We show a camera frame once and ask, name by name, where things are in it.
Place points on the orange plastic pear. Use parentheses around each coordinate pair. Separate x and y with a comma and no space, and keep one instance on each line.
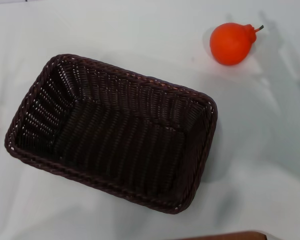
(230,45)

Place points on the dark brown woven basket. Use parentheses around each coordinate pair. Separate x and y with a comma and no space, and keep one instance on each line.
(120,140)

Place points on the brown wooden edge piece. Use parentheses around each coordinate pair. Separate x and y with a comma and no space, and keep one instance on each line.
(227,236)

